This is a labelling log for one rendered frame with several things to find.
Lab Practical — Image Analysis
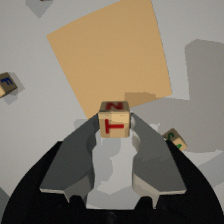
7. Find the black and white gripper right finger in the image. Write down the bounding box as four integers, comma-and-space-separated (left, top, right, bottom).
130, 112, 224, 224

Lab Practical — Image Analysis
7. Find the tan flat mat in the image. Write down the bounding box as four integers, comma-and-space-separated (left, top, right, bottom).
46, 0, 172, 120

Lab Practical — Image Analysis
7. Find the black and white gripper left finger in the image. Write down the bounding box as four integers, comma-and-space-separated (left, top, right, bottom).
1, 113, 100, 224

